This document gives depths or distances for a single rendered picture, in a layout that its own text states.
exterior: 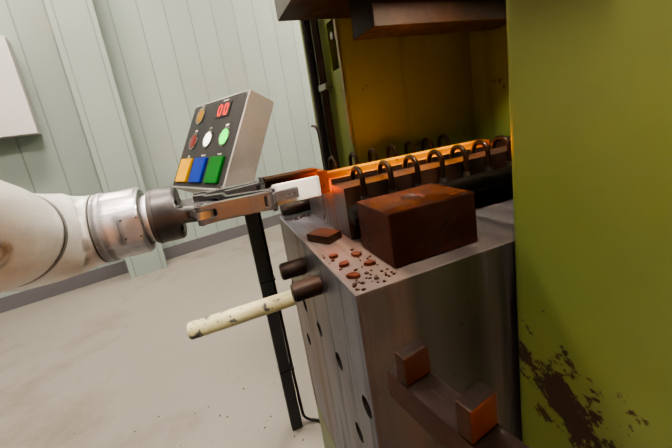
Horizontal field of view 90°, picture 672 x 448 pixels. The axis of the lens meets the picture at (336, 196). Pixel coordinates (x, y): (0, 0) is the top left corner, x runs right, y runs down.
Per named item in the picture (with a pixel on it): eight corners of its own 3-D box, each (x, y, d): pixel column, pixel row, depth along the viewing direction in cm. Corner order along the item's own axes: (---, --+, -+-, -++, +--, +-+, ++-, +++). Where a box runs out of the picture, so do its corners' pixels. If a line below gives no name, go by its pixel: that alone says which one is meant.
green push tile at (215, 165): (215, 183, 85) (223, 155, 87) (202, 182, 91) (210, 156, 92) (221, 185, 87) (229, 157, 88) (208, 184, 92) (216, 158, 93)
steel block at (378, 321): (403, 606, 43) (355, 295, 33) (314, 397, 78) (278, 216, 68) (665, 418, 61) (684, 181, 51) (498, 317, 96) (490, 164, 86)
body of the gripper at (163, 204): (161, 235, 50) (225, 220, 53) (153, 253, 42) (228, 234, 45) (148, 187, 49) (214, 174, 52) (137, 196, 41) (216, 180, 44)
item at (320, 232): (342, 237, 50) (341, 230, 50) (329, 244, 48) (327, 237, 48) (320, 234, 53) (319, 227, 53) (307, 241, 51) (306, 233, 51)
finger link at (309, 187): (271, 185, 48) (272, 185, 47) (317, 175, 50) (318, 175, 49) (275, 205, 48) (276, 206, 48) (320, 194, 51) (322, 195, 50)
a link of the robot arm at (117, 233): (103, 272, 40) (157, 259, 42) (79, 200, 38) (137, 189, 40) (120, 250, 49) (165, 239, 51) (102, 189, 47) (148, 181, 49)
